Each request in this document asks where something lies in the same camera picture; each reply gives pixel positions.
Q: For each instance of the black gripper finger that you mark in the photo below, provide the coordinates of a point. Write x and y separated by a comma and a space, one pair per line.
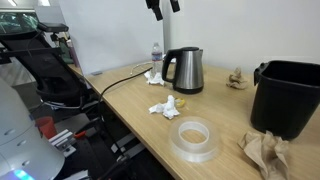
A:
175, 5
156, 8

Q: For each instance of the silver metal cup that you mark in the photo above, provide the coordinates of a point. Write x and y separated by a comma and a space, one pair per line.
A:
188, 70

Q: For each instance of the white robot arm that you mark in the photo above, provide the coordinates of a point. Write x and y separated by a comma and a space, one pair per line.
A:
20, 140

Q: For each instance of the white backdrop board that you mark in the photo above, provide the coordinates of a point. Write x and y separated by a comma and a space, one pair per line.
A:
113, 33

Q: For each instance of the clear plastic water bottle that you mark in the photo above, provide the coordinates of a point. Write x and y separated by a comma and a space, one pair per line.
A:
156, 61

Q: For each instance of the crumpled white tissue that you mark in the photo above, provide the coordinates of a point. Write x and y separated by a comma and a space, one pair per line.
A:
155, 80
168, 108

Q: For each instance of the small crumpled brown paper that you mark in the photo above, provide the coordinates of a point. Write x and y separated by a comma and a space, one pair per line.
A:
237, 81

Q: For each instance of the black office chair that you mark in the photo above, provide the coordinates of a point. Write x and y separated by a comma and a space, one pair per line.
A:
50, 73

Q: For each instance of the dark monitor screen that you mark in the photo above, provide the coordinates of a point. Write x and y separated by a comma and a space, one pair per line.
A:
16, 22

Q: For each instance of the black plastic bin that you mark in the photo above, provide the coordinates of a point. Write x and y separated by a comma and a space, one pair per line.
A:
283, 103

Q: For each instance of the clear tape roll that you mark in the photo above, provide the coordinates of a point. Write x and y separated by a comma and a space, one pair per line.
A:
195, 150

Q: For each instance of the aluminium extrusion bar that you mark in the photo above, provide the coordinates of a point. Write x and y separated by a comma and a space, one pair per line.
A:
63, 140

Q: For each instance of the red cup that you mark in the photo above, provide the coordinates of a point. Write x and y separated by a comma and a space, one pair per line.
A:
46, 126

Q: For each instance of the large crumpled brown paper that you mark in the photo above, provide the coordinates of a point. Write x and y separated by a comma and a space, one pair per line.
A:
266, 151

